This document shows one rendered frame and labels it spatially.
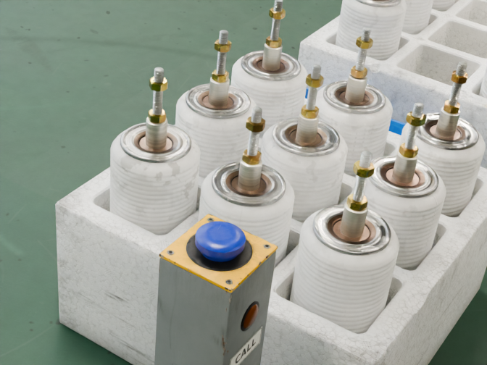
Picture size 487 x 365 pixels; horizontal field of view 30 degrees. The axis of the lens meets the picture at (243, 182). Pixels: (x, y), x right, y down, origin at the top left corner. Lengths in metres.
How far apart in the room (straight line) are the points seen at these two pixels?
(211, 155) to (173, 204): 0.10
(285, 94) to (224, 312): 0.46
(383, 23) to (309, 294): 0.58
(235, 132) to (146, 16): 0.85
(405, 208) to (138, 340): 0.33
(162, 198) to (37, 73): 0.71
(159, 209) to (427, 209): 0.28
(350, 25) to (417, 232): 0.49
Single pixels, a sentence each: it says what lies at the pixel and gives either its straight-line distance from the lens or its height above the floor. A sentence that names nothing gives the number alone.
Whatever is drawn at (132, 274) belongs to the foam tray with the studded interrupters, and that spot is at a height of 0.14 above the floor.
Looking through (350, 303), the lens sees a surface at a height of 0.20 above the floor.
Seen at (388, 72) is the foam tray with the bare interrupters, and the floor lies 0.18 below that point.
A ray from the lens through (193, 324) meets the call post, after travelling 0.75.
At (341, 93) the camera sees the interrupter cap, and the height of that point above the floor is 0.25.
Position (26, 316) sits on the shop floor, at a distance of 1.13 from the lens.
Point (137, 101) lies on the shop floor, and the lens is 1.55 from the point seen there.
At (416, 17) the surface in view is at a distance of 1.48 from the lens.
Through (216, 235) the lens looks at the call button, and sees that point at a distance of 0.72.
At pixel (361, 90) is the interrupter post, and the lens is 1.09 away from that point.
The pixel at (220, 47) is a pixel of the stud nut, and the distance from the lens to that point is 1.02.
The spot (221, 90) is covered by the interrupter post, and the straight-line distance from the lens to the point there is 1.04.
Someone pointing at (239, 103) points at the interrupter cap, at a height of 0.25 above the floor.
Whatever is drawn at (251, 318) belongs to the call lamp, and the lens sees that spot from 0.75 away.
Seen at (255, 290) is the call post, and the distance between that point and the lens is 0.74.
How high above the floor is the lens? 0.78
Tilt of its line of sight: 35 degrees down
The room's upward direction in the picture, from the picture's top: 6 degrees clockwise
